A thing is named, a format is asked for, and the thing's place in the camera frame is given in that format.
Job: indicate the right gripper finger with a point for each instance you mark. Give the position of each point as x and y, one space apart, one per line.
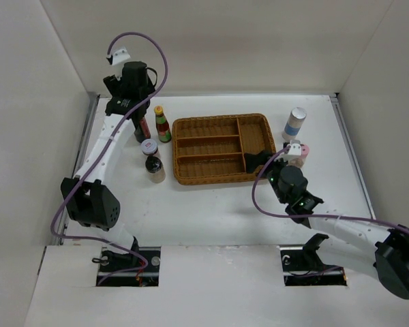
252 165
264 155

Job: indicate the red chili sauce bottle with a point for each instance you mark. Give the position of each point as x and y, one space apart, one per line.
162 125

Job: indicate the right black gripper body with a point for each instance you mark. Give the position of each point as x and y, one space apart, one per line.
273 176

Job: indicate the brown wicker divided tray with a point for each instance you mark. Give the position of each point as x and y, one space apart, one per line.
211 149

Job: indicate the dark sauce bottle black cap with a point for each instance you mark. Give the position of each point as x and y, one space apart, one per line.
142 131

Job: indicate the black cap spice jar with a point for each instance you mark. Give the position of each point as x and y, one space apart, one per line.
155 169

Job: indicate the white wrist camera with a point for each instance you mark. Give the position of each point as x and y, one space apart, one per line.
292 150
119 56

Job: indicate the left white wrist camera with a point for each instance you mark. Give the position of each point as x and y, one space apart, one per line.
119 56

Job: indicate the left metal table rail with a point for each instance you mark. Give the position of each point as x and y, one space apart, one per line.
59 222

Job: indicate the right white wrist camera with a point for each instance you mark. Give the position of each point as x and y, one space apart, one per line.
292 150

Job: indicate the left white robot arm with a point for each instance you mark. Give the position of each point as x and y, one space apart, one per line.
89 200

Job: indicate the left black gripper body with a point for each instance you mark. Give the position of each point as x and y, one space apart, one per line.
115 84

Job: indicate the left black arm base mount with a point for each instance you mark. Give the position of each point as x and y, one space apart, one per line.
125 270

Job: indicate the white blue cylindrical shaker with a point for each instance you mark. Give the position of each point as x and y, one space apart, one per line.
294 123

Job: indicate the pink cap spice jar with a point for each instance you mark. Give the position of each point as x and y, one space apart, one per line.
300 161

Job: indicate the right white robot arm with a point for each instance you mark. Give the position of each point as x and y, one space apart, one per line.
375 248

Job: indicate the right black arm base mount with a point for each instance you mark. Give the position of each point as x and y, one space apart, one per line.
302 266

